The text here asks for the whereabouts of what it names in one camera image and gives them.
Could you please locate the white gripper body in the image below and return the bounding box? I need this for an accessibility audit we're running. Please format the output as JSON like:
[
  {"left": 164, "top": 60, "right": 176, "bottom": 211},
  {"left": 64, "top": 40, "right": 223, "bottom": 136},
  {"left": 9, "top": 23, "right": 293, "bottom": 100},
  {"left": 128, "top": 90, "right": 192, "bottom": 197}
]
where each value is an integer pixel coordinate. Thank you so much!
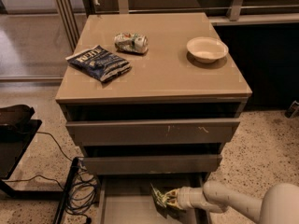
[{"left": 177, "top": 187, "right": 200, "bottom": 210}]

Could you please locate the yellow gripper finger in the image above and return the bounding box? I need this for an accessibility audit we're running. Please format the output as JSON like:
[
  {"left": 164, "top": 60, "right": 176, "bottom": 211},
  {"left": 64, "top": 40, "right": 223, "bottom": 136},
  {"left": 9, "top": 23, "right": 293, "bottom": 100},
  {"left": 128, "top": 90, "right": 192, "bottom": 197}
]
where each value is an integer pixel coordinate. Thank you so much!
[
  {"left": 165, "top": 189, "right": 178, "bottom": 198},
  {"left": 166, "top": 199, "right": 182, "bottom": 210}
]

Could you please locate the green jalapeno chip bag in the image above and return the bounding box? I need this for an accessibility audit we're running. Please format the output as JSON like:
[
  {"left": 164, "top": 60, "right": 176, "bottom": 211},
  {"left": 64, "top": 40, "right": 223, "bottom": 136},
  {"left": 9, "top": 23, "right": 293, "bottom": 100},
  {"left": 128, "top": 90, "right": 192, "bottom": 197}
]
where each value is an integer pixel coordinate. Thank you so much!
[{"left": 151, "top": 186, "right": 169, "bottom": 208}]

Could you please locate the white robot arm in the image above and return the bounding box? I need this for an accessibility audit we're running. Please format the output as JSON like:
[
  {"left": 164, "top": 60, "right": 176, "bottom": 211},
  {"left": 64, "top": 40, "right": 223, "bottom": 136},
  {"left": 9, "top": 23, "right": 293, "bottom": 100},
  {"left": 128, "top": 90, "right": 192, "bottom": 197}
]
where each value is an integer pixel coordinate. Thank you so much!
[{"left": 163, "top": 181, "right": 299, "bottom": 224}]

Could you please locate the middle grey drawer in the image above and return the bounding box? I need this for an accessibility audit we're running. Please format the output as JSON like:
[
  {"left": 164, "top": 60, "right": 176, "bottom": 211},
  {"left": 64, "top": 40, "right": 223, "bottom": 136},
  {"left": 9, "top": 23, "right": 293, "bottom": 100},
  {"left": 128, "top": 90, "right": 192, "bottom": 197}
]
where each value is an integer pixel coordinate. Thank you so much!
[{"left": 83, "top": 155, "right": 222, "bottom": 175}]

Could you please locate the bottom open grey drawer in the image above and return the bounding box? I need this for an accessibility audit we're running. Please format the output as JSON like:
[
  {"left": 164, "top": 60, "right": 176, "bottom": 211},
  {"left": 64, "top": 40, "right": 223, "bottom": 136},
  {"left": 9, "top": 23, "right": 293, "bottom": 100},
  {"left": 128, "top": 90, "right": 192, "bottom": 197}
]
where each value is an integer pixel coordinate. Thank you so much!
[{"left": 96, "top": 175, "right": 211, "bottom": 224}]

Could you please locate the top grey drawer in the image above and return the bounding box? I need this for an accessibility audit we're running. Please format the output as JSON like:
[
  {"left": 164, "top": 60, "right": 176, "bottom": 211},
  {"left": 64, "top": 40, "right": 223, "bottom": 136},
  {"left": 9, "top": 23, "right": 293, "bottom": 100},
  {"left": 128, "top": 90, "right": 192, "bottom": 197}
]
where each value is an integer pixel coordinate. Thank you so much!
[{"left": 66, "top": 119, "right": 239, "bottom": 147}]

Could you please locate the grey drawer cabinet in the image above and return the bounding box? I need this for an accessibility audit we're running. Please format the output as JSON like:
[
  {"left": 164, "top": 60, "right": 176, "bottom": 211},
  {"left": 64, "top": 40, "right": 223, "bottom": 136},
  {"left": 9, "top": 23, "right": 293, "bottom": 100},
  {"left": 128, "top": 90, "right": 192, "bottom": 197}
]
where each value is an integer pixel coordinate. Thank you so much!
[{"left": 55, "top": 12, "right": 253, "bottom": 185}]

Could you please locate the blue chip bag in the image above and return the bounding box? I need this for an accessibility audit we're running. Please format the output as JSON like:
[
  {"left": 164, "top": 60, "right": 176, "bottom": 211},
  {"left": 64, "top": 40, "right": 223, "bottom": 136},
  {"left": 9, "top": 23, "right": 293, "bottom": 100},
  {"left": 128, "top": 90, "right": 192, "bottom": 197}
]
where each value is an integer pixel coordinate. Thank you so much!
[{"left": 66, "top": 45, "right": 131, "bottom": 83}]

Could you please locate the white bowl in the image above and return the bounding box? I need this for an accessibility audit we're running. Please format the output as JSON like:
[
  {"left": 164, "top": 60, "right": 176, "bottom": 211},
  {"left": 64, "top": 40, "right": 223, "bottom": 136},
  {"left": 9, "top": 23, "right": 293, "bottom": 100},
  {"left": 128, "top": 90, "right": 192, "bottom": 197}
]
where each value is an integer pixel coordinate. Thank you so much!
[{"left": 187, "top": 37, "right": 229, "bottom": 63}]

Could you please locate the crushed soda can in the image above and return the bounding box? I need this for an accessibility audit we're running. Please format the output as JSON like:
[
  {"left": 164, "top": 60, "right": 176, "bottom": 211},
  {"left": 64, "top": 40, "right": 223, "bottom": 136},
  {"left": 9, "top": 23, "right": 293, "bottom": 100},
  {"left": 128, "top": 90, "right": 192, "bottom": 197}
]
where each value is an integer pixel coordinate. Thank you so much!
[{"left": 114, "top": 33, "right": 148, "bottom": 54}]

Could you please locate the black cable bundle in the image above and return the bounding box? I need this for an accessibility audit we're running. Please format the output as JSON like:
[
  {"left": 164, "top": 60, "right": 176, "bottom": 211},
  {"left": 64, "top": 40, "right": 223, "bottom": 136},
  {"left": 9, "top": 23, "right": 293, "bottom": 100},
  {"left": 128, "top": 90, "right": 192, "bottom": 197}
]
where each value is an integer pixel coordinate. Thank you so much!
[{"left": 3, "top": 132, "right": 100, "bottom": 224}]

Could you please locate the metal railing frame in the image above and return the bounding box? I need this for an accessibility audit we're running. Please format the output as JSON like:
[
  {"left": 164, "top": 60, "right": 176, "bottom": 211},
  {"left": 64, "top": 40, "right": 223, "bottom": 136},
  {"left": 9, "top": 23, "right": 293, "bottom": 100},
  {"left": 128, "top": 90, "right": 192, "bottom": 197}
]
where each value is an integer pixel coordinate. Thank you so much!
[{"left": 54, "top": 0, "right": 299, "bottom": 49}]

